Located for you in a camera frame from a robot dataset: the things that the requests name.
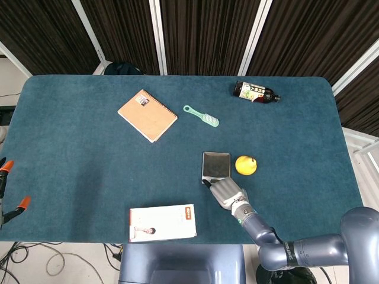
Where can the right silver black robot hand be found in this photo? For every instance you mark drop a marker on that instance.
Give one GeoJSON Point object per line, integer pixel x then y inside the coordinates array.
{"type": "Point", "coordinates": [226, 193]}

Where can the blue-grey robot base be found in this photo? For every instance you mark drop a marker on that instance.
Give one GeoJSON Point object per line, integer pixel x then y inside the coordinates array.
{"type": "Point", "coordinates": [177, 263]}

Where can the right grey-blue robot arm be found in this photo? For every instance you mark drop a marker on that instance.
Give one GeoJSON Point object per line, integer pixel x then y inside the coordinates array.
{"type": "Point", "coordinates": [260, 227]}

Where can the small digital kitchen scale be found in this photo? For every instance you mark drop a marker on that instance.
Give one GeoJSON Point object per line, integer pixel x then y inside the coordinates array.
{"type": "Point", "coordinates": [216, 165]}

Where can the white desk lamp box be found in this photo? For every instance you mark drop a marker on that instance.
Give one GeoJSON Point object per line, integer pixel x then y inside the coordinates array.
{"type": "Point", "coordinates": [163, 222]}

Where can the mint green plastic brush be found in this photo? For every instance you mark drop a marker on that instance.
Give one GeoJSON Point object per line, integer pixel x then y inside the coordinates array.
{"type": "Point", "coordinates": [207, 118]}

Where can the black trash bin with bag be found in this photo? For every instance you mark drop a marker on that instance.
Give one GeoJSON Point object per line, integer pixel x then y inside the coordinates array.
{"type": "Point", "coordinates": [284, 276]}

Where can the dark sauce bottle with label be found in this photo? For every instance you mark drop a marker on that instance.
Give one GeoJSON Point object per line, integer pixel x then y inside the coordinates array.
{"type": "Point", "coordinates": [251, 91]}

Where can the brown spiral notebook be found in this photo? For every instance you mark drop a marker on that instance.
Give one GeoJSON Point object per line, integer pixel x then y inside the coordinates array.
{"type": "Point", "coordinates": [148, 116]}

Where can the white metal rack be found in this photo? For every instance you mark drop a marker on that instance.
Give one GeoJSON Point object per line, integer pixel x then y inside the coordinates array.
{"type": "Point", "coordinates": [361, 145]}

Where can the dark brown partition panel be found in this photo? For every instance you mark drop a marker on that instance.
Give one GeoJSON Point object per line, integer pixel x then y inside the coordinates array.
{"type": "Point", "coordinates": [204, 35]}
{"type": "Point", "coordinates": [359, 109]}
{"type": "Point", "coordinates": [44, 32]}
{"type": "Point", "coordinates": [124, 29]}
{"type": "Point", "coordinates": [311, 35]}

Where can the teal table cloth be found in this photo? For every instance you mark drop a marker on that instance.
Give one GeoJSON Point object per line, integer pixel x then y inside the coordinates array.
{"type": "Point", "coordinates": [74, 148]}

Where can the black bag behind table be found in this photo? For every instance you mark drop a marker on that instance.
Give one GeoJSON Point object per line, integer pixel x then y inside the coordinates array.
{"type": "Point", "coordinates": [121, 69]}

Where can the black clamp with orange tip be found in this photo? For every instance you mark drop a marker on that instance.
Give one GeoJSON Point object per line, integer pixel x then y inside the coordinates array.
{"type": "Point", "coordinates": [13, 213]}
{"type": "Point", "coordinates": [3, 177]}

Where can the white partition frame post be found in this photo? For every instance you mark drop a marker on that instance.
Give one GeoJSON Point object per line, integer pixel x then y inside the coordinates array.
{"type": "Point", "coordinates": [16, 60]}
{"type": "Point", "coordinates": [355, 68]}
{"type": "Point", "coordinates": [254, 32]}
{"type": "Point", "coordinates": [158, 35]}
{"type": "Point", "coordinates": [87, 26]}

